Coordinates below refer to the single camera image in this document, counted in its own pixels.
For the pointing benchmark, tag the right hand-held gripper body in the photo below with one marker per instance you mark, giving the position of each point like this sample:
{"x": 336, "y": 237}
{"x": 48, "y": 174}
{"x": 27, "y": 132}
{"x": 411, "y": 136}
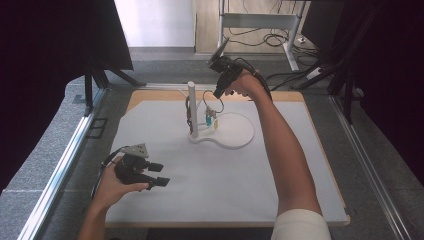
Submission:
{"x": 225, "y": 65}

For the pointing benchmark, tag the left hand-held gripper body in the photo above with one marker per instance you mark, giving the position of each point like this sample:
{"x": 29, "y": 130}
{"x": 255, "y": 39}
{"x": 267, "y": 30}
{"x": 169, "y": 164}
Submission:
{"x": 131, "y": 168}

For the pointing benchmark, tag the person's right hand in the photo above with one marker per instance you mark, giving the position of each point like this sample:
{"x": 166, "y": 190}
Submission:
{"x": 250, "y": 85}

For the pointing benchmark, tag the person's left hand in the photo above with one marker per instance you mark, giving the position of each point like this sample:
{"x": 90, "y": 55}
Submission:
{"x": 108, "y": 186}

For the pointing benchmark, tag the white table mat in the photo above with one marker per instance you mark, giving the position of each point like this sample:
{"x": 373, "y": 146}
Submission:
{"x": 200, "y": 186}

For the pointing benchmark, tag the wooden board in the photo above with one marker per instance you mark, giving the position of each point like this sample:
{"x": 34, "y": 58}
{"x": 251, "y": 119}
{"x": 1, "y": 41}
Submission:
{"x": 156, "y": 95}

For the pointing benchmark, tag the white power strip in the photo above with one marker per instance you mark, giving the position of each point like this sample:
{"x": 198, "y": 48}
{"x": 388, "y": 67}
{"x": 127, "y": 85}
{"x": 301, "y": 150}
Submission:
{"x": 314, "y": 73}

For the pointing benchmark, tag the black stand legs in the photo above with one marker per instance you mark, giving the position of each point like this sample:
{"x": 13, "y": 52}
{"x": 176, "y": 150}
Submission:
{"x": 100, "y": 78}
{"x": 340, "y": 76}

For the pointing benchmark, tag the black curtain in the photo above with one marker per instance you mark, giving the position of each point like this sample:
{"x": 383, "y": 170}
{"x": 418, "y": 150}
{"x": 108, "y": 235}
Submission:
{"x": 50, "y": 66}
{"x": 383, "y": 66}

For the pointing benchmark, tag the white sleeve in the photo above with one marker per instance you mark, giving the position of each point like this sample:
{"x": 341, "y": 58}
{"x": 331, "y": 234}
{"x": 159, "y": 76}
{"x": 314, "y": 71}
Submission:
{"x": 300, "y": 226}

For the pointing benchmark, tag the white metal desk frame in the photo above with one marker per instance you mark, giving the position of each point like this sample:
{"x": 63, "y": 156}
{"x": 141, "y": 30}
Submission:
{"x": 256, "y": 20}

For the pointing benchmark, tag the aluminium rail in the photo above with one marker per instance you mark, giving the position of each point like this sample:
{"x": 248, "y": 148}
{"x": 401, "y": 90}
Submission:
{"x": 60, "y": 173}
{"x": 370, "y": 173}

